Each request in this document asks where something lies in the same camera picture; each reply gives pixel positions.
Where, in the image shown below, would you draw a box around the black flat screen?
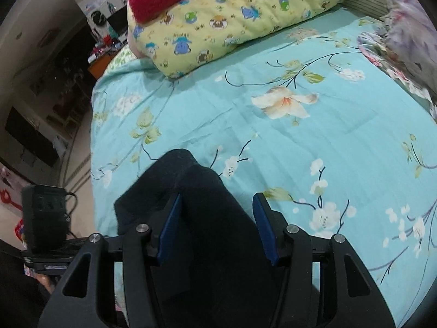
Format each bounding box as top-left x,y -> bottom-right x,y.
5,106 -> 59,168

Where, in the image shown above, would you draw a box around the black pants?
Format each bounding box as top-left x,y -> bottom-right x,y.
114,148 -> 284,328

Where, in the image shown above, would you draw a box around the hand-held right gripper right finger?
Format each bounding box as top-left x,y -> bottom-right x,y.
252,192 -> 397,328

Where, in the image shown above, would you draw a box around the teal floral bed sheet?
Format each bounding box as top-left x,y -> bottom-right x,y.
90,7 -> 437,328

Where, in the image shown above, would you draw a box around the purple floral pillow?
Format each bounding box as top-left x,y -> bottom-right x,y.
357,0 -> 437,120

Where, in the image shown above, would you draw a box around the orange wooden cabinet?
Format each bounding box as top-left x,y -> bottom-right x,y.
87,53 -> 114,80

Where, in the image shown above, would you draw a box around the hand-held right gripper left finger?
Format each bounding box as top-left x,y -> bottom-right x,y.
36,193 -> 183,328

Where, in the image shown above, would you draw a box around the yellow cartoon print pillow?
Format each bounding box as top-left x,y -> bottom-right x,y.
127,0 -> 352,79

